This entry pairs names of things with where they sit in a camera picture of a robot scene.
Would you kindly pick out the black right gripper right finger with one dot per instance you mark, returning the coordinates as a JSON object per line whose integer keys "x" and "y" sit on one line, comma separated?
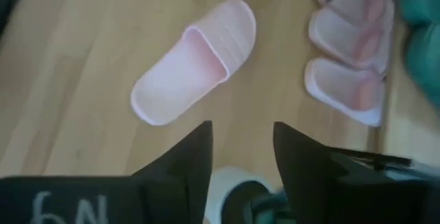
{"x": 337, "y": 189}

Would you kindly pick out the white round plant pot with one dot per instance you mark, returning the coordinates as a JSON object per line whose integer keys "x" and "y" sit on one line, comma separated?
{"x": 220, "y": 189}

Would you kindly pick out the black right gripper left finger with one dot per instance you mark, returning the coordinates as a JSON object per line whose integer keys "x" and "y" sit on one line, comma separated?
{"x": 165, "y": 196}

